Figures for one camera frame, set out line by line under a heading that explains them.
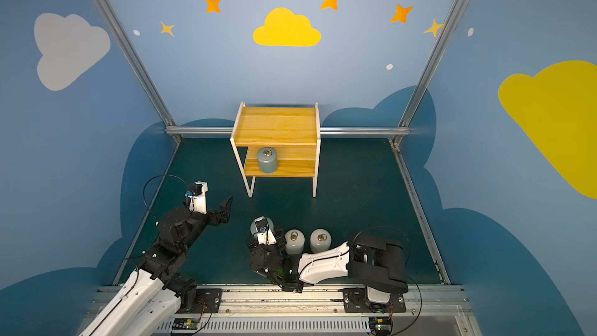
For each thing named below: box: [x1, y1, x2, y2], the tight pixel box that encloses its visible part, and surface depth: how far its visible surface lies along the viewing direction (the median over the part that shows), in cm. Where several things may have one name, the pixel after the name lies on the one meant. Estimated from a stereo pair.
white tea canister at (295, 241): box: [284, 228, 306, 255], surface depth 82 cm
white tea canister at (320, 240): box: [310, 228, 332, 254], surface depth 82 cm
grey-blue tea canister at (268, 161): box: [257, 147, 279, 175], surface depth 86 cm
